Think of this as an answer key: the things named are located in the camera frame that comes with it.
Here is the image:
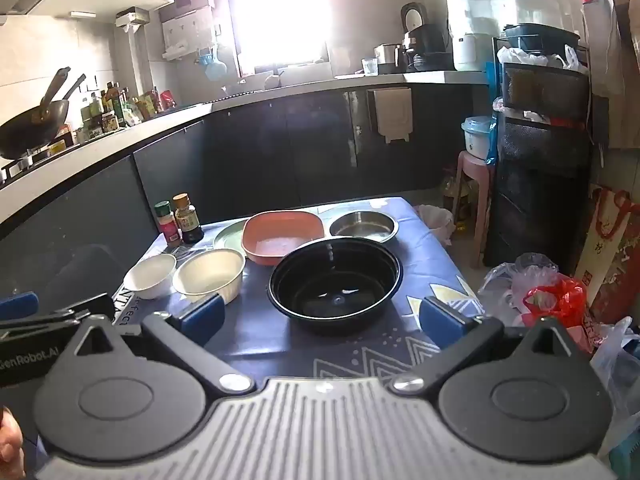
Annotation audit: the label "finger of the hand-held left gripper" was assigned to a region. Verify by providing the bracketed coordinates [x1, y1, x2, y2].
[0, 292, 40, 322]
[47, 293, 116, 322]

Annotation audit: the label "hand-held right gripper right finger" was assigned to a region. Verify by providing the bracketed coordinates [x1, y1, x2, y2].
[392, 296, 577, 396]

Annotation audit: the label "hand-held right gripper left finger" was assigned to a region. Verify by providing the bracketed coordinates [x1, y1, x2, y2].
[74, 292, 257, 394]

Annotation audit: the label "small white bowl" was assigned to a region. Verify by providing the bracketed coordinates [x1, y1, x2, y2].
[123, 253, 178, 301]

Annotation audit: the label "green round plate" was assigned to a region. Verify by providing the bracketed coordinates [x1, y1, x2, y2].
[213, 219, 251, 252]

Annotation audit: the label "black plastic bowl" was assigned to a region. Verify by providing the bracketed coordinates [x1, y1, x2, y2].
[268, 236, 404, 336]

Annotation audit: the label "pink square plate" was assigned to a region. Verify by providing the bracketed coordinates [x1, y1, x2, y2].
[241, 211, 326, 267]

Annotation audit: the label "stainless steel bowl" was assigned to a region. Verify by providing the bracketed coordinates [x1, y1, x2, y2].
[329, 211, 399, 244]

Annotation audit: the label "person's left hand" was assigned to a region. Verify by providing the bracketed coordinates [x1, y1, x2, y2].
[0, 405, 27, 480]

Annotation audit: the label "blue patterned tablecloth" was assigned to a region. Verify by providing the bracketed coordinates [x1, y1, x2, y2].
[112, 196, 487, 397]

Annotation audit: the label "clear plastic bag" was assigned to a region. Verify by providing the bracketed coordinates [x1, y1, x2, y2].
[478, 252, 562, 327]

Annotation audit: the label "dark soy sauce bottle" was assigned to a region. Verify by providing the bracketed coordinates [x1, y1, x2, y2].
[172, 193, 205, 245]

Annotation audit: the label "green cap spice jar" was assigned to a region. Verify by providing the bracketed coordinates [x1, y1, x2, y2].
[154, 201, 183, 247]

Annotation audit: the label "trash bin with white bag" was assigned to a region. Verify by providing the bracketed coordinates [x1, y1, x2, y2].
[412, 204, 457, 247]

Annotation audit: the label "red plastic bag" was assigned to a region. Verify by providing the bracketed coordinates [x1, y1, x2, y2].
[522, 277, 589, 329]

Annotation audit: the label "yellow oil bottle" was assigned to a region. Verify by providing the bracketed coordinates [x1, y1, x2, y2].
[442, 170, 476, 222]

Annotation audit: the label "gas stove grate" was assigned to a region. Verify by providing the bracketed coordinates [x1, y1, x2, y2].
[0, 152, 38, 184]

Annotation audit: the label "pink plastic stool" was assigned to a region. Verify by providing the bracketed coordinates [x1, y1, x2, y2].
[452, 151, 496, 269]

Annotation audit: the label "black wok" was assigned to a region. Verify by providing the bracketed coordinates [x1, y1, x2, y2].
[0, 66, 87, 161]

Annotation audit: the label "black mesh shelf rack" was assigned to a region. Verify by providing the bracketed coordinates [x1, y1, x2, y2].
[484, 35, 609, 277]

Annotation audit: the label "red paper bag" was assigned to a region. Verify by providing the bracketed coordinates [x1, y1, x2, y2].
[574, 185, 640, 312]

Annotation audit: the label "dark kitchen counter cabinets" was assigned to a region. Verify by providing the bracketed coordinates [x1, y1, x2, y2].
[0, 70, 497, 243]

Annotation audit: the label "white container blue lid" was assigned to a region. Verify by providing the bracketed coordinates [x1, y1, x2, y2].
[461, 116, 499, 162]

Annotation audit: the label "large white plastic bag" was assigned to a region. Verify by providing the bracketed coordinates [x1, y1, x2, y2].
[590, 317, 640, 457]

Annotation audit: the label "blue plastic bag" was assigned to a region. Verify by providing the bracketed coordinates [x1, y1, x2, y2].
[486, 109, 502, 167]

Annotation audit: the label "row of condiment bottles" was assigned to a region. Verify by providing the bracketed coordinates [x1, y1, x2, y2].
[74, 82, 178, 144]

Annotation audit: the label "white hanging trash bin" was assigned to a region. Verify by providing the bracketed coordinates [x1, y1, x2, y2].
[366, 87, 414, 144]

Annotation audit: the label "stainless steel kettle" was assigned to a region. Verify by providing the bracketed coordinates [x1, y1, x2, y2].
[374, 43, 404, 75]

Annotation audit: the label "black coffee maker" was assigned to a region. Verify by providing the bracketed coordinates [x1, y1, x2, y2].
[402, 24, 454, 72]

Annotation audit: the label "white plastic bags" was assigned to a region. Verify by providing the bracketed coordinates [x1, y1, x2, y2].
[497, 45, 587, 72]

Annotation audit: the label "white covered water purifier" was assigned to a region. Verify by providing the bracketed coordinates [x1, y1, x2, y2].
[446, 0, 507, 72]

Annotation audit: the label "dark teal basin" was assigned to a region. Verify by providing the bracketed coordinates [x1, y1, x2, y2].
[502, 23, 581, 54]

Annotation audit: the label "rice cooker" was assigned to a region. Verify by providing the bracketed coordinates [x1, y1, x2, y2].
[400, 2, 429, 36]

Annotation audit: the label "bright window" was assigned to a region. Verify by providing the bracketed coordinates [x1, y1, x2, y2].
[210, 0, 332, 77]

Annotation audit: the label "translucent plastic box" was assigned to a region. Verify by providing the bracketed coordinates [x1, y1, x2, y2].
[514, 0, 584, 36]

